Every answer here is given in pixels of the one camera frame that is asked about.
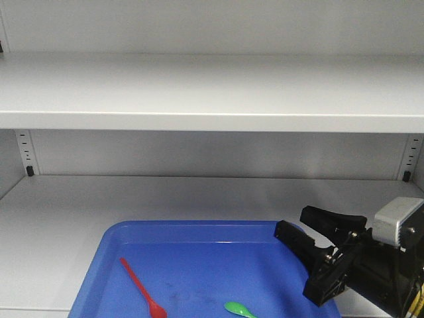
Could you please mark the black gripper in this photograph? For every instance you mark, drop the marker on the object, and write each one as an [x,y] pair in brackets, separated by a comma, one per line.
[390,278]

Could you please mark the green plastic spoon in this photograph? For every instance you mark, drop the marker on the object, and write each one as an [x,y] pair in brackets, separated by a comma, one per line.
[238,309]

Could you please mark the red plastic spoon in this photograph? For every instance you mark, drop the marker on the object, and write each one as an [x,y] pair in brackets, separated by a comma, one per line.
[155,310]

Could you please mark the grey cabinet shelf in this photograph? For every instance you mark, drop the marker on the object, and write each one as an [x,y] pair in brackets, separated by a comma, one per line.
[342,94]

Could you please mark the blue plastic tray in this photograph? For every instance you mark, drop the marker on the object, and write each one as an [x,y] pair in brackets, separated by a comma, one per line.
[192,268]

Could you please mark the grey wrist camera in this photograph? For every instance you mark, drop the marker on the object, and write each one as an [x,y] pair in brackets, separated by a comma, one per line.
[399,223]

